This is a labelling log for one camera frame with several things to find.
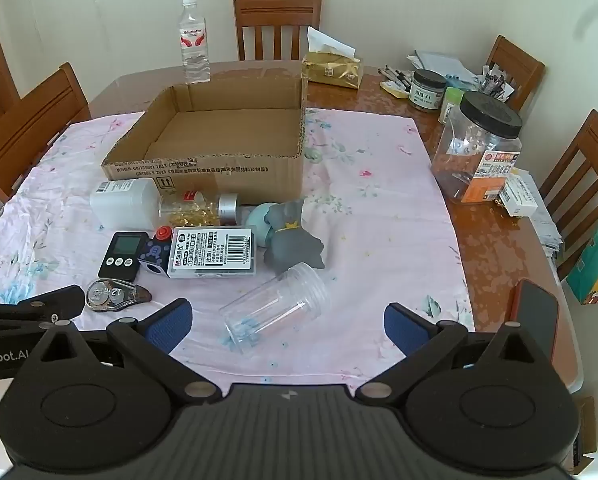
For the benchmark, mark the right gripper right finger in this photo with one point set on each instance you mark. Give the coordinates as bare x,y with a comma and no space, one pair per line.
426,347

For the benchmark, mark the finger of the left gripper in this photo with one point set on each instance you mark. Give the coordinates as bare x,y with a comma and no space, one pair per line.
60,304

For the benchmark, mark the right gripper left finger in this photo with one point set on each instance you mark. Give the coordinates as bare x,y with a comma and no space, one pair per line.
147,345

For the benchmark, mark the correction tape dispenser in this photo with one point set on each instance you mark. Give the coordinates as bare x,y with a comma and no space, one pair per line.
109,294

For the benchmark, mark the black digital timer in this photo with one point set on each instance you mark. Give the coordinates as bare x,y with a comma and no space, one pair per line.
121,261

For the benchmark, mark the black cube toy red buttons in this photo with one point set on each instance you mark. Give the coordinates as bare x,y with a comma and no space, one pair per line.
155,254

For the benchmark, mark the clear case with label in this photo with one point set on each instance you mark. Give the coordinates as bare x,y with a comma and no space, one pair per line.
212,252

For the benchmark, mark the white translucent plastic container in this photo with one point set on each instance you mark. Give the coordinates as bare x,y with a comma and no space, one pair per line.
127,205

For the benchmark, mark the jar of golden capsules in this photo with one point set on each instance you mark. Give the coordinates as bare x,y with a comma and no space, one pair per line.
193,208

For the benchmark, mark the light blue round case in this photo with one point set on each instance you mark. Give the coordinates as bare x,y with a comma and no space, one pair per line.
260,227

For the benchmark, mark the grey animal figurine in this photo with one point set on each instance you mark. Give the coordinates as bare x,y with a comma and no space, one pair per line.
290,243

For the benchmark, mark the smartphone red case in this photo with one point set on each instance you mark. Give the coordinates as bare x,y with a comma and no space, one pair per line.
536,310

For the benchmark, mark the wooden chair left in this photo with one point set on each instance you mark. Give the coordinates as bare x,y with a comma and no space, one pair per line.
30,127

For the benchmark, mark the wooden chair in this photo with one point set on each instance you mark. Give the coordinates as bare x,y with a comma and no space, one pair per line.
30,127
278,15
524,71
571,194

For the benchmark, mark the pink floral tablecloth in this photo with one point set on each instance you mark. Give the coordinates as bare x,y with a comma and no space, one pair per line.
369,197

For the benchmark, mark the small white medicine box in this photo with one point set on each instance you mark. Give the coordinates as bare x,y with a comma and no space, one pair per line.
516,198

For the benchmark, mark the large clear jar black lid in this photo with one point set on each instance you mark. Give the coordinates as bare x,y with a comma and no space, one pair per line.
477,150

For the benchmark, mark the small jar green lid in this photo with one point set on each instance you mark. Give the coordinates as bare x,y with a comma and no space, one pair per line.
452,97

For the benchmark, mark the small jar black lid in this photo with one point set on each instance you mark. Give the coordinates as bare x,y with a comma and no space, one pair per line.
427,90

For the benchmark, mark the pens bundle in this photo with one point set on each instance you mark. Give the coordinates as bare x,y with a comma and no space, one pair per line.
395,82

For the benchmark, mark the pen holder cup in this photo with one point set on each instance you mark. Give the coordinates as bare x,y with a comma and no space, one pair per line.
494,82

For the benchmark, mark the stack of papers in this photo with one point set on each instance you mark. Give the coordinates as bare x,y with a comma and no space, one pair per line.
444,65

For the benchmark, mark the wooden chair far right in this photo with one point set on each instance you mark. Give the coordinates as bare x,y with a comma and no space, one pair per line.
524,71

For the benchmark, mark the clear water bottle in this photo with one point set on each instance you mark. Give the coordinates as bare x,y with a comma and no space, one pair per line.
194,44

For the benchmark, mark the gold tissue pack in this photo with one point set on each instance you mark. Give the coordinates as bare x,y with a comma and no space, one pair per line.
329,61

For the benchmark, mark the wooden chair far centre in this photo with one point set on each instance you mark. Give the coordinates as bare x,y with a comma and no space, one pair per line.
278,15

